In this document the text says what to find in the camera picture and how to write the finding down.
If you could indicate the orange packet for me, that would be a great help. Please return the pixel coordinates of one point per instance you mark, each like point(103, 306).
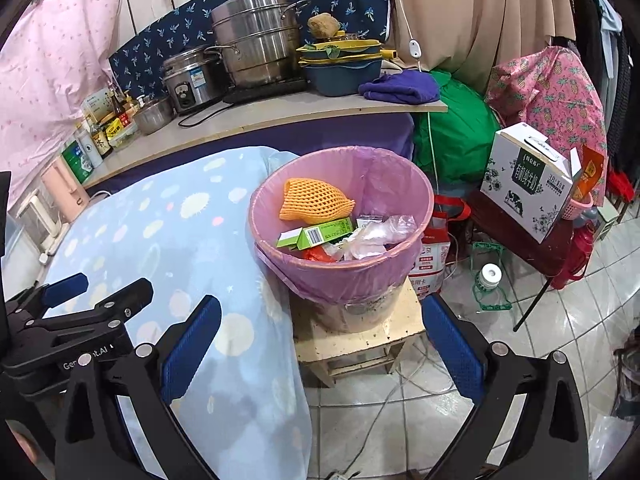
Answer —
point(590, 170)

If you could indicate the green and white box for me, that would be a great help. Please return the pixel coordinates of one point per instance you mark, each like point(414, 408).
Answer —
point(75, 162)

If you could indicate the beige curtain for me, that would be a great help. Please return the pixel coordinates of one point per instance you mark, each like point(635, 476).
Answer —
point(475, 10)

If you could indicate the hanging clothes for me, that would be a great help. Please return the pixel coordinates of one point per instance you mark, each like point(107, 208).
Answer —
point(610, 60)

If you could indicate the tall dark bottle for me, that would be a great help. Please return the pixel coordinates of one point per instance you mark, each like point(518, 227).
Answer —
point(120, 110)

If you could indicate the wooden stool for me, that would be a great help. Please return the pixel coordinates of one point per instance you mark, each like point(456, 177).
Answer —
point(350, 340)

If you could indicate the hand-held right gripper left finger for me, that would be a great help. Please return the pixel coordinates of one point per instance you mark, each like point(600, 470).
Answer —
point(192, 350)

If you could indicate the green bag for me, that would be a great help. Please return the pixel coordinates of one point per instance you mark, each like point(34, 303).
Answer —
point(460, 130)

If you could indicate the yellow bottle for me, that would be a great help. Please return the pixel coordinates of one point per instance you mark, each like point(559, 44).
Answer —
point(132, 106)

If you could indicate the white milk box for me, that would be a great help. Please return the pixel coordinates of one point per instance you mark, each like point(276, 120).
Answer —
point(520, 185)

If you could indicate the red thermos bottle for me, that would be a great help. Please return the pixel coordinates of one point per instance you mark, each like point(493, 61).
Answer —
point(575, 257)

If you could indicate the brown loofah sponge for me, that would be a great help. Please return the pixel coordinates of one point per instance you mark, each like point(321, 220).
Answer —
point(324, 26)

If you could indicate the steel rice cooker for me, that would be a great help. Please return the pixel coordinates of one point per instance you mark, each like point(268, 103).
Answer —
point(192, 80)

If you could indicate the pink jug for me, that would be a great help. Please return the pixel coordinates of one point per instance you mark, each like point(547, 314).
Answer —
point(62, 185)

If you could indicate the dark sauce bottle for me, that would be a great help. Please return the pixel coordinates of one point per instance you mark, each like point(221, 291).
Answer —
point(101, 140)

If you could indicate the clear plastic container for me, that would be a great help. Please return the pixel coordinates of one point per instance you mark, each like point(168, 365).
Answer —
point(121, 135)

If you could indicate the clear bottle white label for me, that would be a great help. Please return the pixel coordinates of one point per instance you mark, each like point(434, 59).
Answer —
point(89, 147)

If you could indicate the purple cloth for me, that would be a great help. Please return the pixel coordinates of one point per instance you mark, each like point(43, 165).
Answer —
point(400, 87)

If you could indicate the black induction cooker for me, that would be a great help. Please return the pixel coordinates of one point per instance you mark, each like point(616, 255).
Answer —
point(270, 91)

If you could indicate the steel steamer pot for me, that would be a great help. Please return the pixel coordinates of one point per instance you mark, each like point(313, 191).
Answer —
point(260, 40)

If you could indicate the bin with pink liner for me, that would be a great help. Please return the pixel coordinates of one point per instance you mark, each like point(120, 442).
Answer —
point(390, 180)

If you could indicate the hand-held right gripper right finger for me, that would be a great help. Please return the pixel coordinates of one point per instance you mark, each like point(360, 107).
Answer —
point(452, 350)

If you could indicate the red shopping bag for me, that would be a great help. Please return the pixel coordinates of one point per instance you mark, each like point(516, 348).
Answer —
point(450, 215)

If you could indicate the pink patterned cloth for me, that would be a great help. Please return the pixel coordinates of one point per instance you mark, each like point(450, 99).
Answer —
point(550, 95)

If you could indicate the yellow tray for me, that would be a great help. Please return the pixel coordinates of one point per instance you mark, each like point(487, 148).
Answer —
point(350, 50)

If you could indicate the white appliance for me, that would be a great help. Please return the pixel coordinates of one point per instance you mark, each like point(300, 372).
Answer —
point(42, 220)

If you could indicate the green cardboard box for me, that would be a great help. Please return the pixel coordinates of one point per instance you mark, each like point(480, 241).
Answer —
point(327, 235)

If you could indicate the red plastic bag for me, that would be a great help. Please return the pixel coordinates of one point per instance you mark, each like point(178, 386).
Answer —
point(320, 255)

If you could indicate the clear plastic bag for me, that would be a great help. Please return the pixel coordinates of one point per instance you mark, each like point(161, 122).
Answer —
point(400, 227)

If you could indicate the red white paper bag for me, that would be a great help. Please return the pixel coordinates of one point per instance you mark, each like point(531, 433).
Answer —
point(430, 265)

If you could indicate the clear plastic bottle white cap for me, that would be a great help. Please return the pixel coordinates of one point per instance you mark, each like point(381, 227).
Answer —
point(482, 300)

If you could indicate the blue floral cloth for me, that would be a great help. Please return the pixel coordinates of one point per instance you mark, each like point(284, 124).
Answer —
point(165, 30)

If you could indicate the pink basket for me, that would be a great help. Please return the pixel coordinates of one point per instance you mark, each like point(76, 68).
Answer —
point(577, 207)

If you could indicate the blue printed blanket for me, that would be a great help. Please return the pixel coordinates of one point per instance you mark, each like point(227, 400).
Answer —
point(150, 240)

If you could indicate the orange foam fruit net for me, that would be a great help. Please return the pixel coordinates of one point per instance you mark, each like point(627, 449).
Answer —
point(312, 200)

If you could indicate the white plug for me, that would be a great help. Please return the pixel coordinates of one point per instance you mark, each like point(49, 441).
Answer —
point(45, 258)

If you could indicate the blue basin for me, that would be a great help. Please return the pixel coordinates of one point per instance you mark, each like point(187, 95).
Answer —
point(340, 80)

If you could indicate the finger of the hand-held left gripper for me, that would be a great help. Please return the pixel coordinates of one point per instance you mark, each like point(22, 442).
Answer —
point(115, 302)
point(65, 287)

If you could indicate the pink floral sheet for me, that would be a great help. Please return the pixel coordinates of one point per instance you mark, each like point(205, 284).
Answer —
point(55, 60)

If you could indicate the steel bowl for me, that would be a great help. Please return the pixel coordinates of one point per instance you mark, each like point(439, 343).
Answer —
point(152, 116)

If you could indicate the wooden shelf board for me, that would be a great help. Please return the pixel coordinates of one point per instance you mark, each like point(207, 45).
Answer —
point(250, 120)

